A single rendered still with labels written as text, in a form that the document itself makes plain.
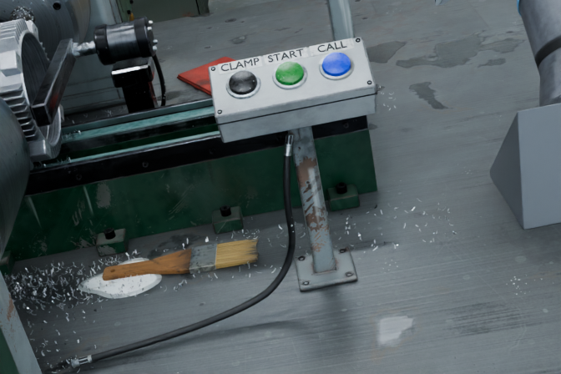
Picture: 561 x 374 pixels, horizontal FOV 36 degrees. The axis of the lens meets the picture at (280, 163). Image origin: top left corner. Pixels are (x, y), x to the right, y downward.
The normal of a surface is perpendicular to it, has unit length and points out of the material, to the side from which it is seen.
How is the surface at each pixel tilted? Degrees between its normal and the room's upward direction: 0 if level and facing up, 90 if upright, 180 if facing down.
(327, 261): 90
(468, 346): 0
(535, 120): 90
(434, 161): 0
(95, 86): 90
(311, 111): 120
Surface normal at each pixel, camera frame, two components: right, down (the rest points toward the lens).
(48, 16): 0.08, 0.45
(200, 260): -0.18, -0.87
